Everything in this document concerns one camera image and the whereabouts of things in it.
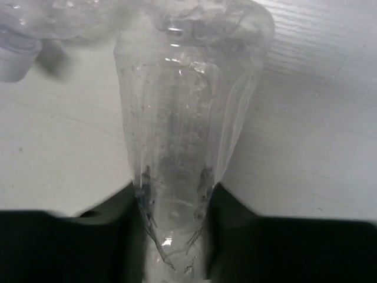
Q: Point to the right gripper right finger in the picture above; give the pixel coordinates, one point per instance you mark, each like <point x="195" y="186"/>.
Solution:
<point x="243" y="246"/>

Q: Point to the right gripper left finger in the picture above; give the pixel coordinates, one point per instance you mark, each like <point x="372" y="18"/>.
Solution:
<point x="106" y="243"/>

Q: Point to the clear bottle blue cap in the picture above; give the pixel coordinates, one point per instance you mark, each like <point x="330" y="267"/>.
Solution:
<point x="187" y="71"/>
<point x="34" y="32"/>

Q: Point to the clear bottle blue cap back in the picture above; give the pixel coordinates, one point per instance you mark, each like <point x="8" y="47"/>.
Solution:
<point x="34" y="32"/>

